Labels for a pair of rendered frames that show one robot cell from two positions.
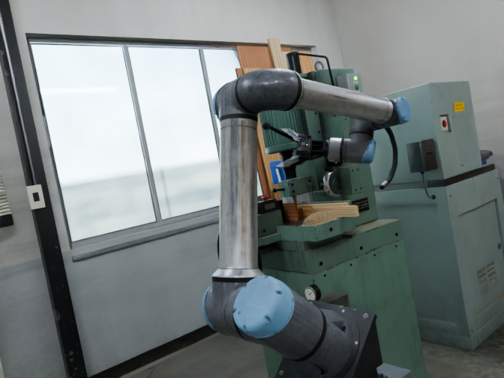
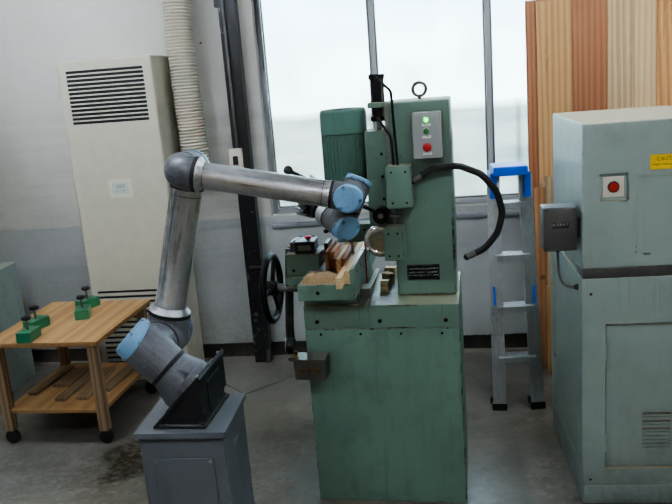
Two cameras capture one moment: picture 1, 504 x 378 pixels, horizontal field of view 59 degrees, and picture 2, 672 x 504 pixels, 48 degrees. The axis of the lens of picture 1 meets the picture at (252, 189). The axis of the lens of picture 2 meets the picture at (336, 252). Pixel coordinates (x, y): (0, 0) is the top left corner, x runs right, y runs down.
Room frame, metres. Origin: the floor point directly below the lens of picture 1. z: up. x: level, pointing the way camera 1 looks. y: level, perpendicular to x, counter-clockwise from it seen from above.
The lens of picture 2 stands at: (-0.12, -2.20, 1.64)
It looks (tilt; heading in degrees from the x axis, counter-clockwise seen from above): 13 degrees down; 46
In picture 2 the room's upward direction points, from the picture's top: 4 degrees counter-clockwise
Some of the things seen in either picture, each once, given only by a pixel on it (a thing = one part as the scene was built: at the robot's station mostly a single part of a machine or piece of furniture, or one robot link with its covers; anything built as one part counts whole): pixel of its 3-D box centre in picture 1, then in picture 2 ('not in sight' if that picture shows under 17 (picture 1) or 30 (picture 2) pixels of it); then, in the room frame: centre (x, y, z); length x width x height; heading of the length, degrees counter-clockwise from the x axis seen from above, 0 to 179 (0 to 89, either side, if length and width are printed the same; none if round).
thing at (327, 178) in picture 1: (334, 183); (380, 240); (1.90, -0.35, 1.02); 0.12 x 0.03 x 0.12; 125
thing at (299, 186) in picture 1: (296, 188); (356, 233); (1.94, -0.19, 1.03); 0.14 x 0.07 x 0.09; 125
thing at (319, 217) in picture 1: (319, 216); (320, 276); (1.69, -0.24, 0.92); 0.14 x 0.09 x 0.04; 125
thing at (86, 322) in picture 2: not in sight; (77, 358); (1.45, 1.36, 0.32); 0.66 x 0.57 x 0.64; 36
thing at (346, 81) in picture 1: (352, 92); (427, 134); (2.00, -0.52, 1.40); 0.10 x 0.06 x 0.16; 125
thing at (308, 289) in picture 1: (313, 295); (292, 348); (1.60, -0.15, 0.65); 0.06 x 0.04 x 0.08; 35
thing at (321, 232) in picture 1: (277, 229); (328, 271); (1.88, -0.08, 0.87); 0.61 x 0.30 x 0.06; 35
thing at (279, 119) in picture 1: (280, 115); (345, 150); (1.93, -0.18, 1.35); 0.18 x 0.18 x 0.31
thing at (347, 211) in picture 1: (307, 212); (350, 263); (1.88, -0.21, 0.92); 0.55 x 0.02 x 0.04; 35
